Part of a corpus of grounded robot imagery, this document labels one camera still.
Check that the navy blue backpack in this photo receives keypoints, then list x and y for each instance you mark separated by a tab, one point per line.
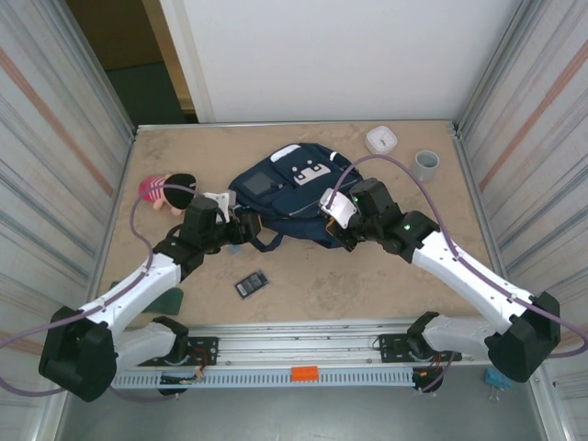
280	193

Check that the small black case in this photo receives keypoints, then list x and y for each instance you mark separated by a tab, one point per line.
252	284

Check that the dark green cloth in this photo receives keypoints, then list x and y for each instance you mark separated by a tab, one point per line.
167	303

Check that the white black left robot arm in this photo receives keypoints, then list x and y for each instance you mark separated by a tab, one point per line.
133	289

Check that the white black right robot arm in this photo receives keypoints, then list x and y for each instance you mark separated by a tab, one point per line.
459	271

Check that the pink striped plush doll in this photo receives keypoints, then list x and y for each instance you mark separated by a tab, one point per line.
156	195

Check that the grey cup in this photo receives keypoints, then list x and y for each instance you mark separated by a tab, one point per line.
427	167

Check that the blue binder clip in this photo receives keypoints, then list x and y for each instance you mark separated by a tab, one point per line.
497	376

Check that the aluminium mounting rail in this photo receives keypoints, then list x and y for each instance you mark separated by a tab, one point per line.
298	342

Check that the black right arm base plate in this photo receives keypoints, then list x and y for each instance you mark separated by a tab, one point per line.
390	347

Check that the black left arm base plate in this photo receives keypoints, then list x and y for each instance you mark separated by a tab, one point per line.
206	349

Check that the aluminium enclosure post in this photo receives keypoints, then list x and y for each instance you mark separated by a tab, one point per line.
478	92
115	101

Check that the white door frame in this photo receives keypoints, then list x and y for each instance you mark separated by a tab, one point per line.
193	69

